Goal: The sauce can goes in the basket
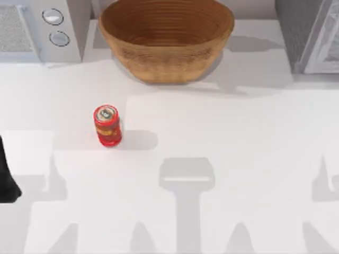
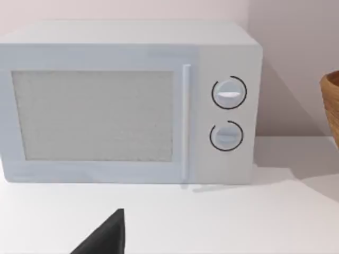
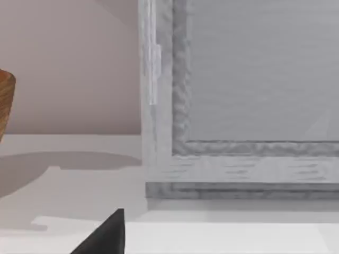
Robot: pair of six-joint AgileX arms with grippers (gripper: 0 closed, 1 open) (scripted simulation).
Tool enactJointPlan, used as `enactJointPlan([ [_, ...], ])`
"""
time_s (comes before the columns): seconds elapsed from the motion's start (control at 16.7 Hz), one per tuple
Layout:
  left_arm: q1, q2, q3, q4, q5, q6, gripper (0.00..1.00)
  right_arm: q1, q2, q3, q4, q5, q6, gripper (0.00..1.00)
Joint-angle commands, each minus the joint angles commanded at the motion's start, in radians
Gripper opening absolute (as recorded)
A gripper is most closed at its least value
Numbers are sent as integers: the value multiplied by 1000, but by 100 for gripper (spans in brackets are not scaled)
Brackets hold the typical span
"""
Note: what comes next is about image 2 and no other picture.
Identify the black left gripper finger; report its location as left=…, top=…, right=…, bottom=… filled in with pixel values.
left=69, top=208, right=126, bottom=254

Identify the microwave door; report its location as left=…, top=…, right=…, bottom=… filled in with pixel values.
left=0, top=49, right=198, bottom=184

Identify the small microwave knob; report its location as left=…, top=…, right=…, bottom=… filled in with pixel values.
left=209, top=120, right=244, bottom=152

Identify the large microwave knob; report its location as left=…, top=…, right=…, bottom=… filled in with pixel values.
left=211, top=76, right=247, bottom=110

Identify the pale microwave oven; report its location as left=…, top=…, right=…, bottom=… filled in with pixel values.
left=0, top=20, right=264, bottom=185

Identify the woven wooden basket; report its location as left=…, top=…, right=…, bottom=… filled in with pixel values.
left=320, top=70, right=339, bottom=149

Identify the microwave door handle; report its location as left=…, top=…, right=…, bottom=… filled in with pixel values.
left=182, top=63, right=191, bottom=183

